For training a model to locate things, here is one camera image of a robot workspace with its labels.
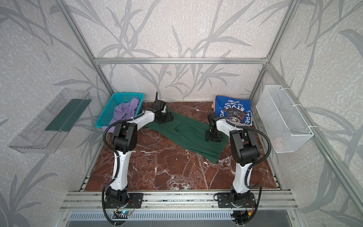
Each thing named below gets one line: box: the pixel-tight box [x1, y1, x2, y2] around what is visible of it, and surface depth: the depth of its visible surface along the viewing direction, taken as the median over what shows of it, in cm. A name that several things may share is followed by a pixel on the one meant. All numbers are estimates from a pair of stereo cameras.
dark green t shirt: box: [144, 111, 230, 164], surface depth 100 cm
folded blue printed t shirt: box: [214, 95, 253, 127], surface depth 109 cm
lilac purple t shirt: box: [102, 98, 140, 133], surface depth 113 cm
